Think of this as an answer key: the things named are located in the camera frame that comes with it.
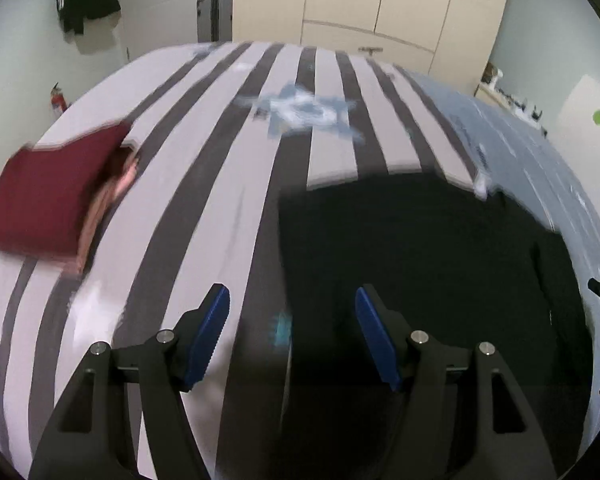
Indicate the folded maroon garment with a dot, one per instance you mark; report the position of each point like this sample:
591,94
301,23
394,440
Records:
45,192

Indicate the silver suitcase on floor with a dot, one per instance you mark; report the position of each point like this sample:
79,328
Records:
214,20

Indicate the white headboard with apple stickers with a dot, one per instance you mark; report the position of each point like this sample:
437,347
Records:
577,135

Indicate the white nightstand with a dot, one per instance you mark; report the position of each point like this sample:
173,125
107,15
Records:
489,92

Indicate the white room door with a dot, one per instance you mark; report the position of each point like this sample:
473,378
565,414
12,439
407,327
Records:
160,0

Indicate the cream wardrobe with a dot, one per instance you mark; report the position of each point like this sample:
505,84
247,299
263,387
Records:
448,40

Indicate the red fire extinguisher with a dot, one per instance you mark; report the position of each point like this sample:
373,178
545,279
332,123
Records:
58,101

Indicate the black t-shirt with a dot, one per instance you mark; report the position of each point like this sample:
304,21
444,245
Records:
462,270

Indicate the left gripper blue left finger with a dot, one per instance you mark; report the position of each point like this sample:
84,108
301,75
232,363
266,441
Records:
89,435

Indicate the striped bed sheet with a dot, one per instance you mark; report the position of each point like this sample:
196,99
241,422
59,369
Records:
221,130

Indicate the folded pink garment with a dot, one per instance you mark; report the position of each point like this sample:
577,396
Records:
120,175

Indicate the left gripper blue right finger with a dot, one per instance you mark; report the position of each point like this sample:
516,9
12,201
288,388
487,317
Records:
458,413

